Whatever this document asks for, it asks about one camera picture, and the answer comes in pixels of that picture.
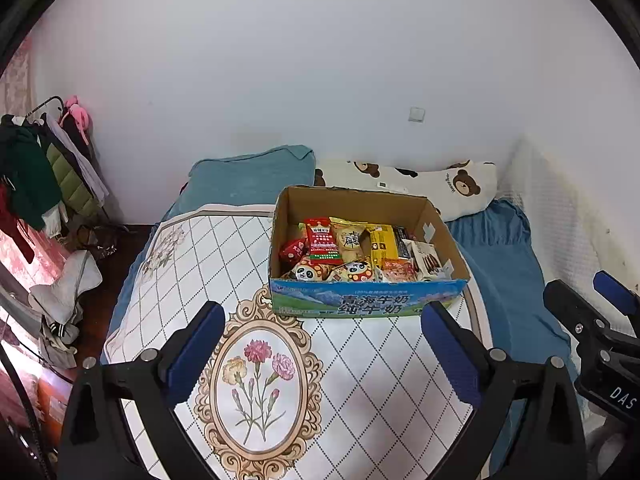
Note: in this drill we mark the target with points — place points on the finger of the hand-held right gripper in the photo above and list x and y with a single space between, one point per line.
567 307
617 292

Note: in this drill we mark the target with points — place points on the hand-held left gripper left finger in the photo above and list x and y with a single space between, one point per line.
195 355

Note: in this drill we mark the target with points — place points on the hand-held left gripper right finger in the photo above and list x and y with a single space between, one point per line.
452 355

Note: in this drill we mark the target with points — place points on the cardboard box with green print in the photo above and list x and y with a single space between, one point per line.
350 302

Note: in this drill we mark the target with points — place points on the red snack packet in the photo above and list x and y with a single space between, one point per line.
320 242

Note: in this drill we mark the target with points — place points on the white floral printed mat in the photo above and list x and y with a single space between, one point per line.
200 260

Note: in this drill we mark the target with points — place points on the pile of snack packets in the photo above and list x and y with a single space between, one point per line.
360 265

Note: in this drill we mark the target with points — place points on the white crumpled cloth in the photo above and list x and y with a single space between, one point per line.
67 285

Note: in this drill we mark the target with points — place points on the bear print pillow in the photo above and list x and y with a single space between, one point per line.
450 195

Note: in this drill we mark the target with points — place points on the teal pillow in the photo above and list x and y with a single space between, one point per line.
240 180

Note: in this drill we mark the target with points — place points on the olive puffer vest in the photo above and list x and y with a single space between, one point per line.
72 182

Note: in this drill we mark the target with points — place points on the pale lilac garment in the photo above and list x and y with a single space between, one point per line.
85 165

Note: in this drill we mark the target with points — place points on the dark red garment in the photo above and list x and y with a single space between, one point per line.
12 225

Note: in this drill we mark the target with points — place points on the dark green garment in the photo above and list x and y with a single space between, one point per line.
27 170

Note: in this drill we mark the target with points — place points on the pink plush toy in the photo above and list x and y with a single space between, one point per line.
77 112

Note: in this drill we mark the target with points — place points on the black clothes rack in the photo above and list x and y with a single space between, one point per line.
45 105

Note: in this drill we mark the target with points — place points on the pink patterned curtain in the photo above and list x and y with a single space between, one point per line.
15 77

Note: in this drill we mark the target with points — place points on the white wall switch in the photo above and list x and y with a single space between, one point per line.
416 114

